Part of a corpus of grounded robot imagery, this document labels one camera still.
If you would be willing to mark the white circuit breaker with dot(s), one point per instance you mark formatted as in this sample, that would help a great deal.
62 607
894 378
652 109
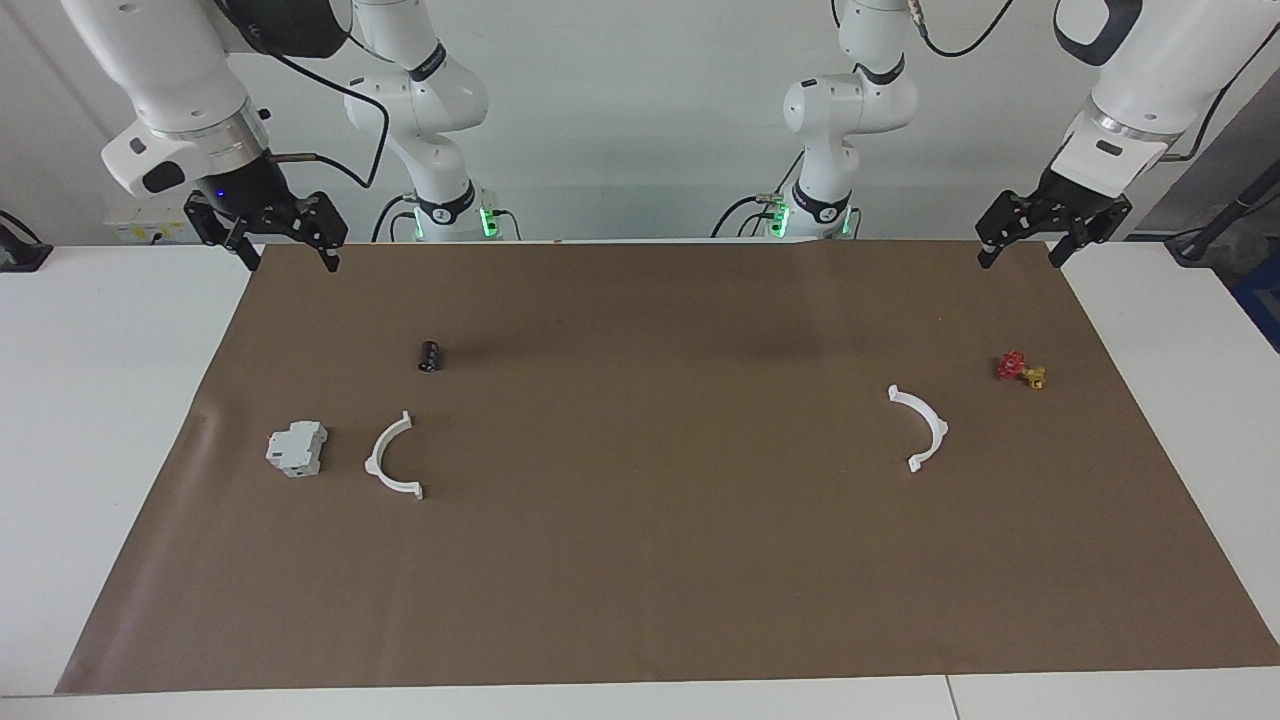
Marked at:
297 448

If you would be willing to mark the blue crate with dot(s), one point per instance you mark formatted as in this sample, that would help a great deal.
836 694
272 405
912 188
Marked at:
1262 300

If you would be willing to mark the brown paper table mat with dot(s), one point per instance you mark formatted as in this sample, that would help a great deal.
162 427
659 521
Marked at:
640 580

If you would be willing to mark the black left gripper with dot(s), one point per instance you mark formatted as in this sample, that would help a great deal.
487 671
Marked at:
1070 198

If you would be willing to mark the white wall socket strip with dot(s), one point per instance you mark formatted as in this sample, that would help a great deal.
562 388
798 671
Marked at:
140 230

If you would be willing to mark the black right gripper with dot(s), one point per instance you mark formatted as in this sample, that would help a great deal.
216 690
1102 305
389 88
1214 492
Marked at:
245 195

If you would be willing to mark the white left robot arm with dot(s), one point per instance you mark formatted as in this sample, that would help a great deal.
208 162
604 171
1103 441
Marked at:
1160 70

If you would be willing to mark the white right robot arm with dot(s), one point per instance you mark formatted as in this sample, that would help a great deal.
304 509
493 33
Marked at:
170 60

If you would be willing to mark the red and yellow valve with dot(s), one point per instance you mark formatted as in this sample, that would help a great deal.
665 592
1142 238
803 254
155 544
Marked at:
1012 366

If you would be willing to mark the black cylindrical capacitor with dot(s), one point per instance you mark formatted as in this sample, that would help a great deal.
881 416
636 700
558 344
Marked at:
430 356

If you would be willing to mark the black stand foot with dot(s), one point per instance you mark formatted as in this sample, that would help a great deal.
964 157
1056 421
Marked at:
20 255

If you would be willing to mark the black tripod leg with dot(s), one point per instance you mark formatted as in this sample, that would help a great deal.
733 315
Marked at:
1195 245

